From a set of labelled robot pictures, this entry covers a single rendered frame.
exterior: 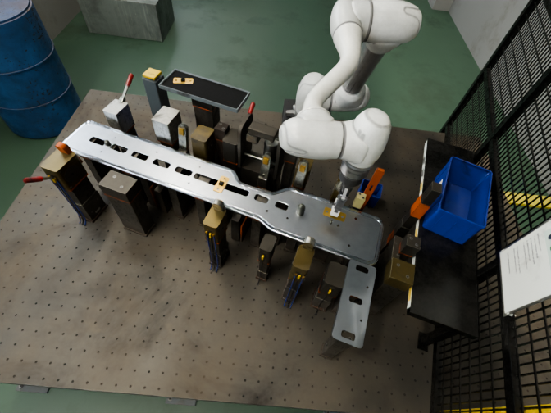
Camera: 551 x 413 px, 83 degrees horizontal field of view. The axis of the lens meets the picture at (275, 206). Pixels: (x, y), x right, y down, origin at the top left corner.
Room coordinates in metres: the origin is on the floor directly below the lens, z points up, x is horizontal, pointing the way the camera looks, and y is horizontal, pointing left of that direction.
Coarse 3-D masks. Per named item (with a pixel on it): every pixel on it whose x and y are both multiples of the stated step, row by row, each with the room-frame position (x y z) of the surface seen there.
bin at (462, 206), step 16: (448, 176) 0.97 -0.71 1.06; (464, 176) 0.96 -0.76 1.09; (480, 176) 0.94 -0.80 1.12; (448, 192) 0.91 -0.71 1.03; (464, 192) 0.92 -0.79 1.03; (480, 192) 0.87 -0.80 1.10; (432, 208) 0.75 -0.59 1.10; (448, 208) 0.82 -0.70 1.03; (464, 208) 0.83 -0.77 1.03; (480, 208) 0.77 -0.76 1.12; (432, 224) 0.70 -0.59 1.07; (448, 224) 0.69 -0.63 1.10; (464, 224) 0.67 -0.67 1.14; (480, 224) 0.69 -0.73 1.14; (464, 240) 0.66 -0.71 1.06
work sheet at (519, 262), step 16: (544, 224) 0.57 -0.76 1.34; (528, 240) 0.55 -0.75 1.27; (544, 240) 0.52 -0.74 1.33; (512, 256) 0.53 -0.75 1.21; (528, 256) 0.50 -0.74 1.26; (544, 256) 0.47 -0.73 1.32; (512, 272) 0.48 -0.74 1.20; (528, 272) 0.45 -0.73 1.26; (544, 272) 0.43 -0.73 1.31; (512, 288) 0.42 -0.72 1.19; (528, 288) 0.40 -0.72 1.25; (544, 288) 0.38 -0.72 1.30; (512, 304) 0.38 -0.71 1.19; (528, 304) 0.36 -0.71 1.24
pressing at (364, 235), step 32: (96, 128) 0.97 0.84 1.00; (96, 160) 0.79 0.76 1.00; (128, 160) 0.82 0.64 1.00; (160, 160) 0.85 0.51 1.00; (192, 160) 0.88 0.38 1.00; (192, 192) 0.71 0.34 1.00; (224, 192) 0.74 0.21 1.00; (256, 192) 0.76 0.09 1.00; (288, 192) 0.79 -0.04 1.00; (288, 224) 0.64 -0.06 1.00; (320, 224) 0.66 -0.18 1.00; (352, 224) 0.69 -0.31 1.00; (352, 256) 0.55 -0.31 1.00
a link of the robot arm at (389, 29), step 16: (384, 0) 1.25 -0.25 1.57; (400, 0) 1.27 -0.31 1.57; (384, 16) 1.19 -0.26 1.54; (400, 16) 1.20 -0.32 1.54; (416, 16) 1.22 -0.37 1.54; (384, 32) 1.18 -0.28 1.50; (400, 32) 1.19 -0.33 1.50; (416, 32) 1.21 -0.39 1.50; (368, 48) 1.25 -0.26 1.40; (384, 48) 1.22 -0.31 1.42; (368, 64) 1.31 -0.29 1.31; (352, 80) 1.40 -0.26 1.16; (336, 96) 1.47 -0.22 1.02; (352, 96) 1.44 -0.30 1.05; (368, 96) 1.52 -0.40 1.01
